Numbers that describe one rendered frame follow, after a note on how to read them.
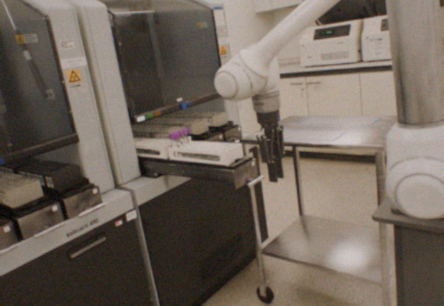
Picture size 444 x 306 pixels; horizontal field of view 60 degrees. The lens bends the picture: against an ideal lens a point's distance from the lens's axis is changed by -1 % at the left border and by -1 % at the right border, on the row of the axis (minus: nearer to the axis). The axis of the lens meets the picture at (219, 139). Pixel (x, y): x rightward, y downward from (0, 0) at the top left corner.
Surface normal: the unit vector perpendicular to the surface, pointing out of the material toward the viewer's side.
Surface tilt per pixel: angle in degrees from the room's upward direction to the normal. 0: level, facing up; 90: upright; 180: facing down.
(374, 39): 90
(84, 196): 90
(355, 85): 90
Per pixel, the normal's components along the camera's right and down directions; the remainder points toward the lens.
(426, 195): -0.49, 0.38
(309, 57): -0.65, 0.27
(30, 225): 0.77, 0.04
